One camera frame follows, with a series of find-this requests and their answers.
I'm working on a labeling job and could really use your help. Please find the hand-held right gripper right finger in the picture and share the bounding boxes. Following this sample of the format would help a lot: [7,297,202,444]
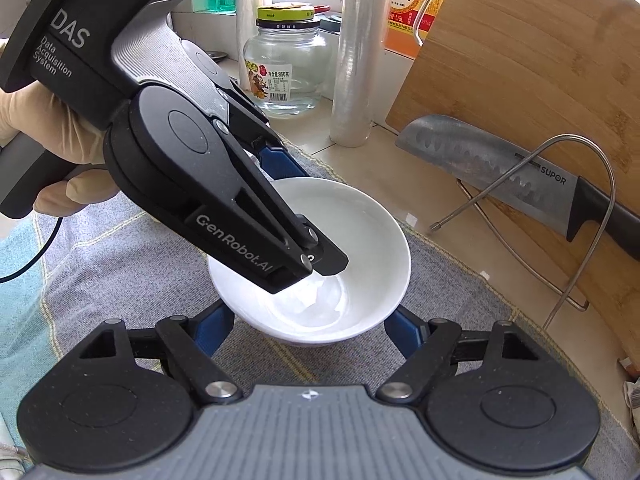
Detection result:
[377,305,538,404]

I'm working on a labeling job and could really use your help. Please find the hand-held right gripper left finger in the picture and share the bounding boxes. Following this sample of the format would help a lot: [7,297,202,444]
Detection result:
[75,302,243,404]

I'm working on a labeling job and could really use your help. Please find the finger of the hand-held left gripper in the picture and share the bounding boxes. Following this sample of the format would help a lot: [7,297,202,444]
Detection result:
[217,80,307,182]
[150,119,349,295]

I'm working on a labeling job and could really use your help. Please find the white floral bowl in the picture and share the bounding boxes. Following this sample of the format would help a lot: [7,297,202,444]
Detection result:
[206,176,412,348]

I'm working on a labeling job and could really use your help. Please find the person's left hand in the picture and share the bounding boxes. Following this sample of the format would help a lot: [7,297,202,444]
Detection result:
[0,80,119,217]

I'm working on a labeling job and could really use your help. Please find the glass jar yellow black lid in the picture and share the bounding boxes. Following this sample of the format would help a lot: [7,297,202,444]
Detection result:
[242,4,328,116]

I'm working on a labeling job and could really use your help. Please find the grey blue checked dish mat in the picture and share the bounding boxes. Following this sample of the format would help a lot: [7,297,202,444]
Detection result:
[0,147,633,480]

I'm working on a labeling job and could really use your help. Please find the clear cling film roll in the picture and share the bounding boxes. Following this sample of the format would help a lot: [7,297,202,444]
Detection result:
[329,0,396,147]

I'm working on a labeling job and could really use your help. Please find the white plastic bag roll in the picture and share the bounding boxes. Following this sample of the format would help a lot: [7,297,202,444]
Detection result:
[235,0,275,92]

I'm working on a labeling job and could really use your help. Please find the yellow cooking wine jug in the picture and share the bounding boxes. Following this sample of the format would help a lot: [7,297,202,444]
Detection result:
[382,0,458,59]

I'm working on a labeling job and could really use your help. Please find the orange white seasoning bag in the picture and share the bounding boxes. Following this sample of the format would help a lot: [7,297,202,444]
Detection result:
[620,355,640,411]

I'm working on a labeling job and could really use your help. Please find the bamboo cutting board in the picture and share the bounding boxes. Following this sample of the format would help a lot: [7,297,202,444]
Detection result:
[385,0,640,361]

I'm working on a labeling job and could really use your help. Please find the metal wire rack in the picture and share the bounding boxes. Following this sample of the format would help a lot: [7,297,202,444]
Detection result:
[414,0,617,331]

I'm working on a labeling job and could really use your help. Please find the black handled kitchen knife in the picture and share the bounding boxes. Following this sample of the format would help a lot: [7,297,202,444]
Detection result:
[395,114,640,261]

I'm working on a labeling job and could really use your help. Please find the black cable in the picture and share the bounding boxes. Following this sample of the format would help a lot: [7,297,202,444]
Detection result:
[0,215,63,283]

